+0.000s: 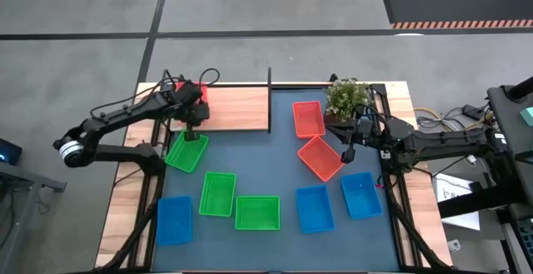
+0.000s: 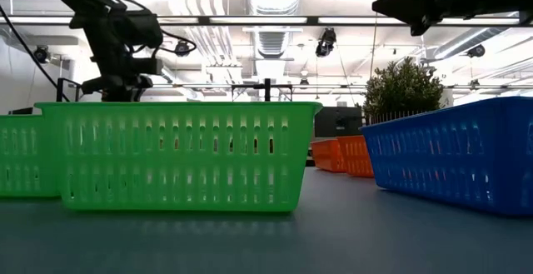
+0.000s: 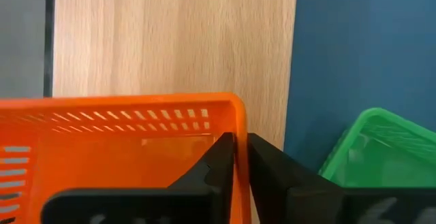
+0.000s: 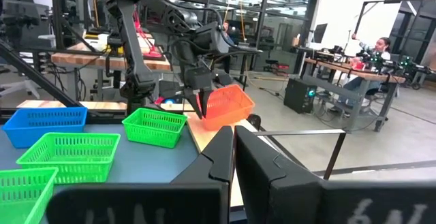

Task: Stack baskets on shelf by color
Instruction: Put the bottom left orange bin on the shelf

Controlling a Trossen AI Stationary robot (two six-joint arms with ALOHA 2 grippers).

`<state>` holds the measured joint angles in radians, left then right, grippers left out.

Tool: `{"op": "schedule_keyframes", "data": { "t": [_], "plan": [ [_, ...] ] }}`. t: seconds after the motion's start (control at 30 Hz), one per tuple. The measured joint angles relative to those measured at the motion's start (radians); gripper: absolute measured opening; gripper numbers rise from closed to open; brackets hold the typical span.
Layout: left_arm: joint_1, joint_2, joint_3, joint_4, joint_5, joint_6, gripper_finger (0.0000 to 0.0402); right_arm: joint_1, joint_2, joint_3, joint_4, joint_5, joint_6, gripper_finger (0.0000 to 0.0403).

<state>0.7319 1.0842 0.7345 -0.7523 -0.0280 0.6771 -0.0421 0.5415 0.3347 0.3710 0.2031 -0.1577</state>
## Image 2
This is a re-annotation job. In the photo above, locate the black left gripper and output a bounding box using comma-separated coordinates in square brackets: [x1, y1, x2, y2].
[81, 40, 163, 102]

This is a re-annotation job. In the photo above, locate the green slotted plastic basket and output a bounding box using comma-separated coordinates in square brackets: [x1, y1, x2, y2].
[34, 101, 324, 213]
[0, 114, 62, 199]

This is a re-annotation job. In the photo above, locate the blue slotted plastic basket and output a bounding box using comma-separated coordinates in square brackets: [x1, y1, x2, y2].
[359, 96, 533, 217]

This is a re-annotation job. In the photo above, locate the orange slotted plastic basket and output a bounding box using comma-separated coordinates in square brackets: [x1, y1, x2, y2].
[310, 138, 346, 173]
[336, 135, 375, 179]

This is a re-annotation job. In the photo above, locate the green plant in striped pot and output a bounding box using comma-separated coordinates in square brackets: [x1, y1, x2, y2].
[361, 56, 446, 126]

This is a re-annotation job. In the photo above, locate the black overhead light bar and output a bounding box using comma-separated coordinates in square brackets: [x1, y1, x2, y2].
[0, 14, 533, 27]

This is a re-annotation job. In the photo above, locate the black background monitor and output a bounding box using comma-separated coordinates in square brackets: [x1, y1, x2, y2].
[314, 106, 364, 138]

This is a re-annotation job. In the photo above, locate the blue-grey table mat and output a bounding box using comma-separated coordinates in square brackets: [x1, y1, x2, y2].
[0, 166, 533, 274]

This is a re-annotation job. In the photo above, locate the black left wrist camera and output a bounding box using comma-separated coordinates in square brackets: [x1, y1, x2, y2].
[122, 9, 164, 50]

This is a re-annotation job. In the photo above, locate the black ceiling-mounted camera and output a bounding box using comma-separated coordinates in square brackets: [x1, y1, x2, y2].
[466, 43, 486, 59]
[32, 44, 52, 65]
[173, 39, 192, 57]

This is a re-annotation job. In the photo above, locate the black left wrist camera cable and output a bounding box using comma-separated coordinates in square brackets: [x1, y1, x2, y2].
[110, 0, 197, 58]

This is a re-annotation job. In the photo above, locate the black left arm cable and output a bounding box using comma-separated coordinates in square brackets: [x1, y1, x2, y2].
[0, 3, 71, 102]

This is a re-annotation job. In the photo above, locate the black overhead camera on mount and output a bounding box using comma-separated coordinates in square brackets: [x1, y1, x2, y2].
[314, 27, 337, 58]

